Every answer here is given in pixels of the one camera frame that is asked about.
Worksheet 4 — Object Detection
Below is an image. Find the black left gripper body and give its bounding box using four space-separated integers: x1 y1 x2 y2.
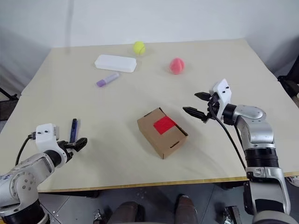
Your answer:
57 140 75 164

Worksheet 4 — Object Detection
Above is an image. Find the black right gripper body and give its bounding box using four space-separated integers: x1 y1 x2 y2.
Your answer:
202 92 221 124

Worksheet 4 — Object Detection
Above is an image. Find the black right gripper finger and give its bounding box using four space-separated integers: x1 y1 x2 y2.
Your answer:
182 106 207 121
194 91 212 102

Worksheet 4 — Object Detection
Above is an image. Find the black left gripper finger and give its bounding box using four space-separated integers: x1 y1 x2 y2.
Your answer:
71 143 87 153
66 137 88 148

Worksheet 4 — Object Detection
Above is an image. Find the dark blue pen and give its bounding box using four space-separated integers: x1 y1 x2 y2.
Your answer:
69 118 81 143

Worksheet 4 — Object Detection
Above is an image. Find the brown cardboard box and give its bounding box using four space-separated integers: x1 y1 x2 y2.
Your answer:
136 107 189 160

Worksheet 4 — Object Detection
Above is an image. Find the red tape patch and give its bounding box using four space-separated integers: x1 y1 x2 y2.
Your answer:
153 116 177 135

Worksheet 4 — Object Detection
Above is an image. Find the pink toy peach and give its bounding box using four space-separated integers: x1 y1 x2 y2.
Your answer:
169 57 186 76

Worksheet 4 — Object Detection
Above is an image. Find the purple highlighter pen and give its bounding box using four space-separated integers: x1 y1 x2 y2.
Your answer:
96 71 121 88

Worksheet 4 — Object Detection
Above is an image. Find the small metal caster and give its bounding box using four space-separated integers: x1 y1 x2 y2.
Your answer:
93 208 104 224

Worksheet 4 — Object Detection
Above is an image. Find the yellow tennis ball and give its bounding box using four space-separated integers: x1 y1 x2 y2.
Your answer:
133 41 147 56

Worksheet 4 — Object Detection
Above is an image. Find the dark brown rounded shape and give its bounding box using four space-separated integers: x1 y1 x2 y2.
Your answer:
174 194 199 224
112 201 143 224

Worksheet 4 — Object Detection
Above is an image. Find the black chair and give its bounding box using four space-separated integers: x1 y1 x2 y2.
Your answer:
277 54 299 100

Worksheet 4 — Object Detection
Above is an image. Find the white plastic case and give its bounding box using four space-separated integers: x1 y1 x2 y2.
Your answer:
94 54 137 73

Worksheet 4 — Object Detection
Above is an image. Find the black metal base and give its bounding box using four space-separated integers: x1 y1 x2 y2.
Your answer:
223 204 242 224

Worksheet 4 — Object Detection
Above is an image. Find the patterned sneaker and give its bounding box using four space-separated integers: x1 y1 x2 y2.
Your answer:
285 175 299 188

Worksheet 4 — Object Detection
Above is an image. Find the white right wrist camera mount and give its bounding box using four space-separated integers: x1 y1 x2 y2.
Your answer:
211 78 233 117

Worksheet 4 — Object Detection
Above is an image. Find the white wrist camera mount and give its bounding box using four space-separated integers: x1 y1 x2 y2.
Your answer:
211 78 233 117
35 123 67 161

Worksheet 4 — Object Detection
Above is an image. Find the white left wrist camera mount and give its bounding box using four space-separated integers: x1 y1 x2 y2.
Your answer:
35 123 67 161

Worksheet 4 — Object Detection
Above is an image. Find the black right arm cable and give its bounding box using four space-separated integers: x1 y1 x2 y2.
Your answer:
207 102 249 172

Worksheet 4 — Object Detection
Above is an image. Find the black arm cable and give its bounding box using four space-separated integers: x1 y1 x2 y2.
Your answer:
207 102 249 172
15 132 37 167

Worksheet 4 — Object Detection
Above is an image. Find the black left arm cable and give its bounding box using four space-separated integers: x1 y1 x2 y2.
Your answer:
15 132 37 167

